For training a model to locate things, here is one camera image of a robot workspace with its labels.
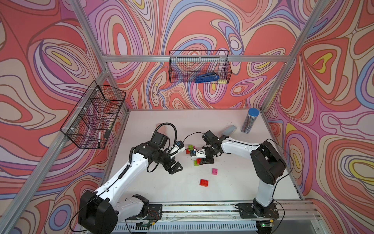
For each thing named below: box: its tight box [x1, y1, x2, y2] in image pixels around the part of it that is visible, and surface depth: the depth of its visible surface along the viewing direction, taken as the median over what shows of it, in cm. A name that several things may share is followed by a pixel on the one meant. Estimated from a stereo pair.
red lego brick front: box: [199, 178, 209, 188], surface depth 84 cm
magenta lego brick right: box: [211, 168, 219, 176], surface depth 88 cm
